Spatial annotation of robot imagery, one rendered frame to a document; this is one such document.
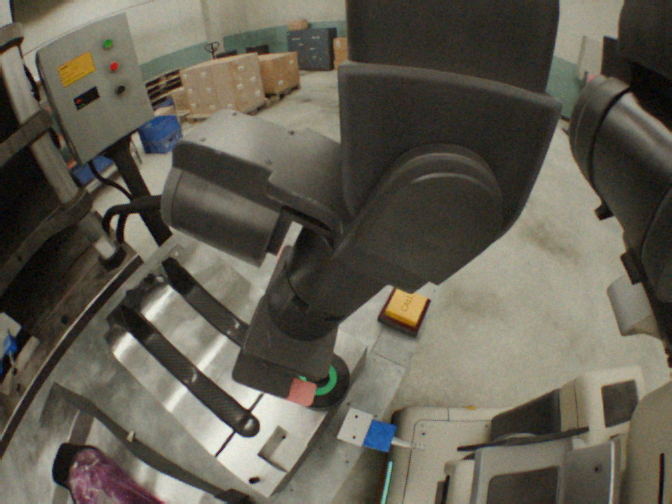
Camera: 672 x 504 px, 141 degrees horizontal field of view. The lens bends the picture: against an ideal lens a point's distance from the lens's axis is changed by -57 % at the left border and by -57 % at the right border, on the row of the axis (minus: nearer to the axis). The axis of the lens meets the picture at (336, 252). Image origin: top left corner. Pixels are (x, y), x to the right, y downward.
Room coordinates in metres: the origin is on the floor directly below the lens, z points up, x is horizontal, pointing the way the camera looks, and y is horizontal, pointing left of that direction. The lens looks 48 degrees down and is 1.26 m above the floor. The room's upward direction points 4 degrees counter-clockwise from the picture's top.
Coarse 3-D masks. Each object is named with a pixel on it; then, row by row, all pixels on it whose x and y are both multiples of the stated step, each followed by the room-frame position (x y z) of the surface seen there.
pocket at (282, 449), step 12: (276, 432) 0.03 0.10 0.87; (288, 432) 0.03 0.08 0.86; (264, 444) 0.01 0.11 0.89; (276, 444) 0.01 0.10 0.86; (288, 444) 0.01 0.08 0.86; (300, 444) 0.01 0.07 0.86; (264, 456) -0.01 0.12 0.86; (276, 456) -0.01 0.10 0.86; (288, 456) -0.01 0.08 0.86; (276, 468) -0.02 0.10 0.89; (288, 468) -0.02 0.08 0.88
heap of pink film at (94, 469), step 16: (80, 464) -0.10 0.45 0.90; (96, 464) -0.09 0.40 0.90; (112, 464) -0.08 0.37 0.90; (80, 480) -0.13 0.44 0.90; (96, 480) -0.12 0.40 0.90; (112, 480) -0.10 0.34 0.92; (128, 480) -0.09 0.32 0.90; (80, 496) -0.16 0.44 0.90; (96, 496) -0.15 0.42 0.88; (112, 496) -0.13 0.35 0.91; (128, 496) -0.11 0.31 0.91; (144, 496) -0.11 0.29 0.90
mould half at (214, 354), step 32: (192, 256) 0.31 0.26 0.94; (160, 288) 0.24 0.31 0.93; (224, 288) 0.25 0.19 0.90; (256, 288) 0.26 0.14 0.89; (160, 320) 0.18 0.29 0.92; (192, 320) 0.19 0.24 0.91; (128, 352) 0.12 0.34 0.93; (192, 352) 0.14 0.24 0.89; (224, 352) 0.15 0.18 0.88; (352, 352) 0.14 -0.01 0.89; (160, 384) 0.08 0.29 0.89; (224, 384) 0.09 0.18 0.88; (352, 384) 0.11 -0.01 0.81; (192, 416) 0.04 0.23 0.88; (256, 416) 0.05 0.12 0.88; (288, 416) 0.05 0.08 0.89; (320, 416) 0.05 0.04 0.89; (224, 448) 0.00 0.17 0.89; (256, 448) 0.00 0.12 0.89; (288, 480) -0.05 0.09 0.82
